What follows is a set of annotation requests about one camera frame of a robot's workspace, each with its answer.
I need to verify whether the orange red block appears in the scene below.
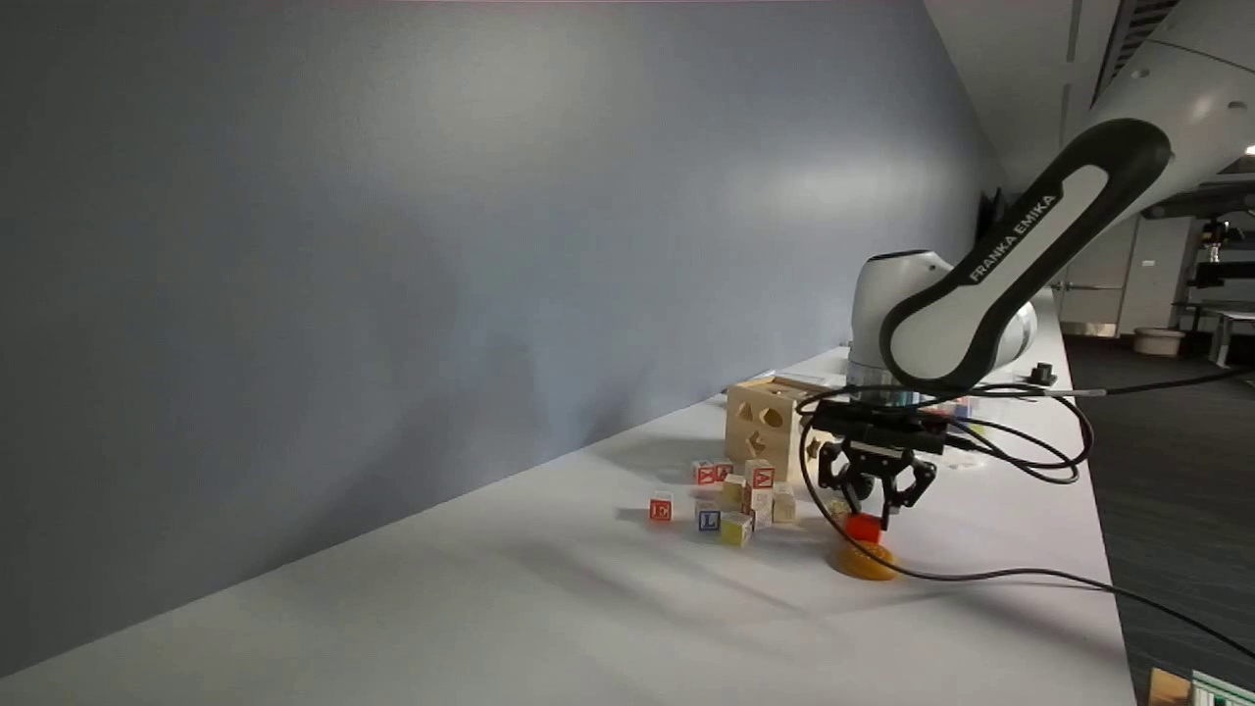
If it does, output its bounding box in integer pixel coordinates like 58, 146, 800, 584
843, 513, 884, 543

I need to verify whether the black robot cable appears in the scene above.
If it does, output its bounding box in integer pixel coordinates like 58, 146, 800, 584
792, 365, 1255, 664

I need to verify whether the letter J wooden block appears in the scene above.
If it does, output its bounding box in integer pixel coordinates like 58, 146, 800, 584
748, 491, 772, 526

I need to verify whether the yellow toy bun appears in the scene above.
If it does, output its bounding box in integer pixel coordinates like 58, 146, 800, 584
837, 542, 898, 579

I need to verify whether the red lettered wooden block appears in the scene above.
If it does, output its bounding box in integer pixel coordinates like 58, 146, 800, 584
646, 496, 676, 526

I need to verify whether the yellow number eight block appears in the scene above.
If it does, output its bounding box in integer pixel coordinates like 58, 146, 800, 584
718, 513, 753, 550

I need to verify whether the blue number two block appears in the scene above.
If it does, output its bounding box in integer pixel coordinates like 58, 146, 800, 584
696, 509, 723, 532

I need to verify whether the letter O wooden block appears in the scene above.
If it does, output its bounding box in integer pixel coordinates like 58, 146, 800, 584
768, 491, 800, 529

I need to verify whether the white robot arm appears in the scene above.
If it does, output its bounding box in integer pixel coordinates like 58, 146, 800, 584
813, 0, 1255, 526

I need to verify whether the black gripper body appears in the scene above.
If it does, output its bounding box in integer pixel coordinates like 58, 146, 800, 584
819, 437, 936, 513

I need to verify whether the wooden shape sorter cube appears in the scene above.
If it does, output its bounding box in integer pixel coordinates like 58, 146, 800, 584
727, 375, 819, 486

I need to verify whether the pretzel picture wooden block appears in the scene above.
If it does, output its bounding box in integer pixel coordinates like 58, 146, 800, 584
718, 474, 748, 513

